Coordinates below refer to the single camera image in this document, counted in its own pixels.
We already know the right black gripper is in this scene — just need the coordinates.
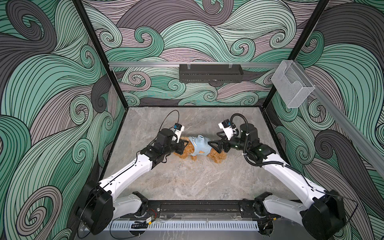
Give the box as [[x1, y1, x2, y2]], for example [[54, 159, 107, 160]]
[[209, 129, 252, 154]]

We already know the brown teddy bear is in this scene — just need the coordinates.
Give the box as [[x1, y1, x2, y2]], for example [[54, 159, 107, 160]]
[[174, 137, 227, 164]]

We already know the light blue fleece hoodie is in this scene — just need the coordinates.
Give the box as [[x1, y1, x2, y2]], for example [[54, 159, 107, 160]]
[[188, 135, 212, 156]]

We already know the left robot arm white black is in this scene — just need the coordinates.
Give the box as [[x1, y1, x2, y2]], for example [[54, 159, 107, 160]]
[[74, 124, 188, 235]]

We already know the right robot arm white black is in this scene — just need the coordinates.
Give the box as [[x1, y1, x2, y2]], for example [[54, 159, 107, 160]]
[[209, 120, 348, 240]]

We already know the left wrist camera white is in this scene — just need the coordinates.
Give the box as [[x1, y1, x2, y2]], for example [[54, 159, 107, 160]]
[[173, 123, 185, 143]]

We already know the left camera black cable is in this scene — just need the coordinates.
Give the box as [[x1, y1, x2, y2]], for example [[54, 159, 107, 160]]
[[155, 109, 181, 139]]

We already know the camera black cable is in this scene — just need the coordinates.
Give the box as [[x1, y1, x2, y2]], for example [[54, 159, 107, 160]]
[[155, 109, 181, 139], [229, 113, 286, 168]]

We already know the right camera black cable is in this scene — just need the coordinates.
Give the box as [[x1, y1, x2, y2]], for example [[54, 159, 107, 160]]
[[229, 113, 286, 168]]

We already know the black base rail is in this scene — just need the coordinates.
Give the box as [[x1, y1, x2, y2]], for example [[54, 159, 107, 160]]
[[113, 199, 304, 219]]

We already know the black wall tray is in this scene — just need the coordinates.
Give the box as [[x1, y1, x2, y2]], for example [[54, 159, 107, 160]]
[[179, 64, 244, 84]]

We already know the white slotted cable duct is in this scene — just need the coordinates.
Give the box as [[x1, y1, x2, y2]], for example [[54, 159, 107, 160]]
[[104, 221, 259, 232]]

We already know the clear plastic wall bin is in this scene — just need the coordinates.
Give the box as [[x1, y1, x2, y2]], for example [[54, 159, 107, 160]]
[[271, 60, 315, 109]]

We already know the aluminium rail back wall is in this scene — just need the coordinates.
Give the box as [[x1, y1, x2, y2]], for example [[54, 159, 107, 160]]
[[108, 61, 283, 70]]

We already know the aluminium rail wall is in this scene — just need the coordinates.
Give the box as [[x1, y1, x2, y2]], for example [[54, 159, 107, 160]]
[[296, 63, 384, 177], [108, 61, 283, 70]]

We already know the aluminium rail right wall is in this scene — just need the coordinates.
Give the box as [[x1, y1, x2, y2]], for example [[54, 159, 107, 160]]
[[296, 63, 384, 177]]

